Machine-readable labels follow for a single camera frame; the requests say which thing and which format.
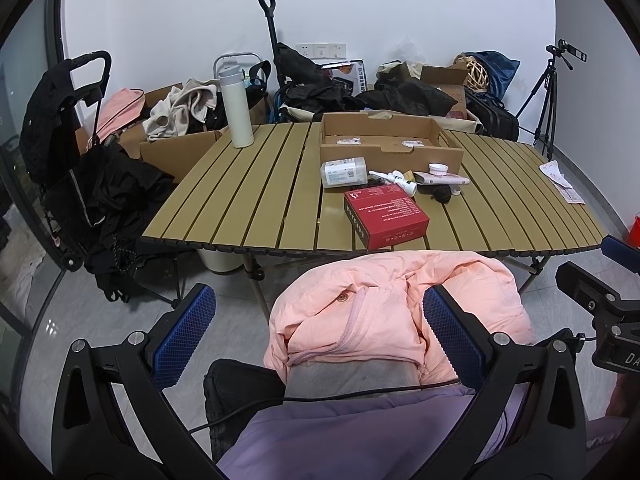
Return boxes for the wall power outlets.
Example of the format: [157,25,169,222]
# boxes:
[295,42,347,60]

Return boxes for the blue bag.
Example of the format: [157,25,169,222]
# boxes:
[464,50,521,101]

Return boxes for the woven rattan ball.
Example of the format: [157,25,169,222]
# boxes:
[463,56,489,92]

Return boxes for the black cable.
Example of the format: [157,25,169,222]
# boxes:
[188,331,601,435]

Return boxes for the pink white booklet pouch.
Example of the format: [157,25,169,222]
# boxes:
[413,171,471,186]

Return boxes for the black clothes pile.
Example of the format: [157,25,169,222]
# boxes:
[274,42,458,122]

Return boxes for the cardboard box right rear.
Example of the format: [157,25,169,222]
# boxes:
[376,60,484,134]

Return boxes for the black folding cart left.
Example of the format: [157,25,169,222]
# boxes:
[20,51,175,302]

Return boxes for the white paper sheet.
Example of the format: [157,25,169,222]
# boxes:
[539,160,585,205]

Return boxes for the small white round jar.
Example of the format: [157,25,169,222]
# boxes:
[428,162,448,177]

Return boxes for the lavender trousers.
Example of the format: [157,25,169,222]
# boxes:
[217,381,632,480]

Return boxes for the red rectangular box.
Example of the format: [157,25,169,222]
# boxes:
[343,184,430,250]

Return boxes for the white thermos bottle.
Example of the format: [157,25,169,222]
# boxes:
[218,64,254,148]

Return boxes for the small black object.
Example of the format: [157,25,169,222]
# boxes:
[431,184,452,205]

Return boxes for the black trolley handle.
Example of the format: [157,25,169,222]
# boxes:
[257,0,285,88]

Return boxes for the cardboard box with clothes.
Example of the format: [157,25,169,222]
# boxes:
[74,81,271,183]

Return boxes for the white spray bottle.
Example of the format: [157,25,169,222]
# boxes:
[368,170,418,197]

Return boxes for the cream garment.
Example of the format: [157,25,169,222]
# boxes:
[142,78,218,142]

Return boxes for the black backpack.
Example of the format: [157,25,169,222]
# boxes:
[465,88,518,141]

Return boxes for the olive slatted folding table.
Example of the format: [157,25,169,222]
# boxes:
[143,124,605,257]

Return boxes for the pink puffer jacket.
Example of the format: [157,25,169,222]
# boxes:
[264,250,535,385]

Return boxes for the pink bag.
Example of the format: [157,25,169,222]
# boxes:
[89,88,145,146]

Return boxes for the open cardboard tray box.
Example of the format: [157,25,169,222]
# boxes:
[319,110,464,174]

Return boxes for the camera tripod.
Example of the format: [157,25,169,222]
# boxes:
[515,39,588,162]

